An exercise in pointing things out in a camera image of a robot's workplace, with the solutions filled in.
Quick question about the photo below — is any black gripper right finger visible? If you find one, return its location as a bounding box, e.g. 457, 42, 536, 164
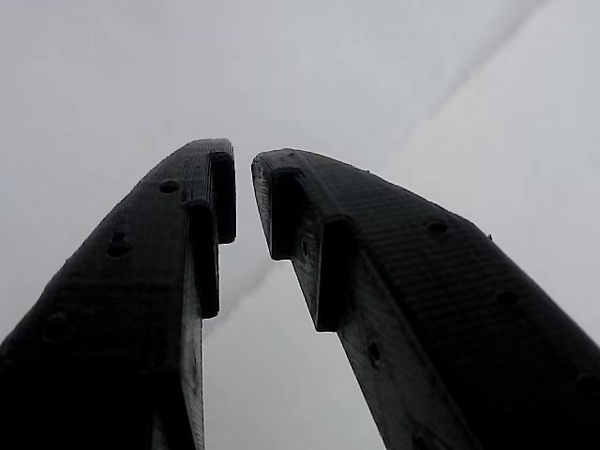
250, 148, 600, 450

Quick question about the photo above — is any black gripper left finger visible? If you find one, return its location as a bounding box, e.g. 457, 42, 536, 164
0, 137, 239, 450

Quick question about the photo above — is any white paper sheet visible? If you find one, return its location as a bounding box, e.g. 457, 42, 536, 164
0, 0, 600, 450

